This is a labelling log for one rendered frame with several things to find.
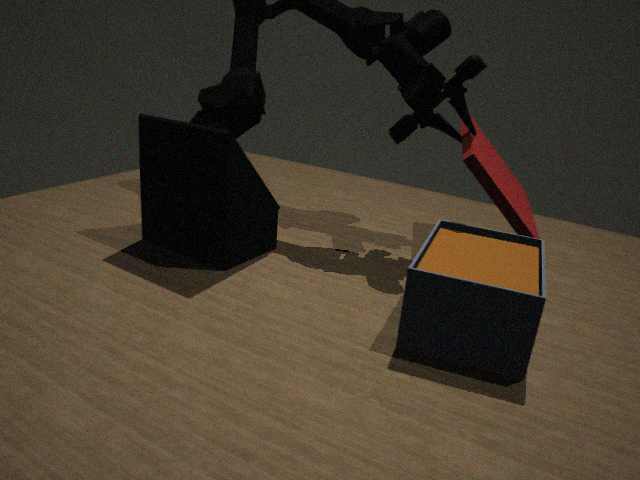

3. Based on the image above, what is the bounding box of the red box lid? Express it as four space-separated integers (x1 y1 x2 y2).
461 116 540 239

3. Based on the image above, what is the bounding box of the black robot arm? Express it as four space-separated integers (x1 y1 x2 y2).
190 0 451 140

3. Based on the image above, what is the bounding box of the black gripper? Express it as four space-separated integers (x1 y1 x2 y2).
389 55 487 144

